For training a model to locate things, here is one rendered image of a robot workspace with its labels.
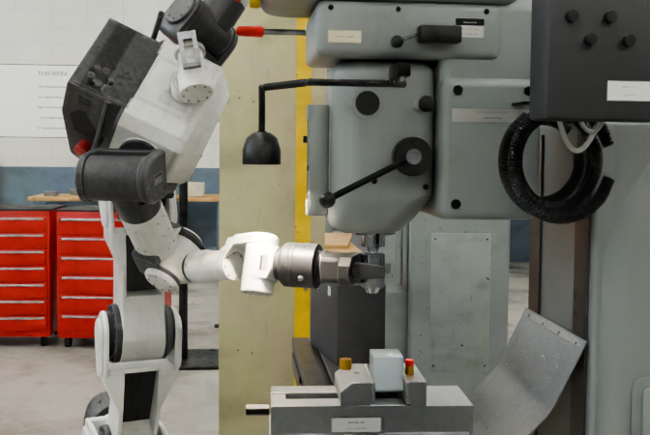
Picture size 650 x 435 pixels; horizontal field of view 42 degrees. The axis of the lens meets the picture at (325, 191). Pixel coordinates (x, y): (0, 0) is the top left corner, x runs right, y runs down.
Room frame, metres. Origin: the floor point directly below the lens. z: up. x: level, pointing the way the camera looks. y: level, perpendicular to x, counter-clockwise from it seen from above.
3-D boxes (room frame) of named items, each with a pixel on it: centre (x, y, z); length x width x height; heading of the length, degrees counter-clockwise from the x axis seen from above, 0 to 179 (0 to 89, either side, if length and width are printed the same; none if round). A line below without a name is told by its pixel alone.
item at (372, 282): (1.62, -0.09, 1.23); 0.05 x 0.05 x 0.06
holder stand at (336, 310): (2.04, -0.06, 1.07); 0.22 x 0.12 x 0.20; 17
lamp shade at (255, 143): (1.57, 0.12, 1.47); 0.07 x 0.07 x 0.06
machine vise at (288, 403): (1.46, -0.08, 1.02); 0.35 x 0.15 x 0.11; 94
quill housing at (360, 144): (1.61, -0.10, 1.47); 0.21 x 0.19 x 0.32; 6
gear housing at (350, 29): (1.62, -0.14, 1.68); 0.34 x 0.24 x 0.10; 96
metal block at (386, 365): (1.46, -0.11, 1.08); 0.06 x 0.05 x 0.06; 4
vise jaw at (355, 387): (1.45, -0.05, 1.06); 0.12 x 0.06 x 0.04; 4
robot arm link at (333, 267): (1.64, -0.01, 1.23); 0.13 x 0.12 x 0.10; 165
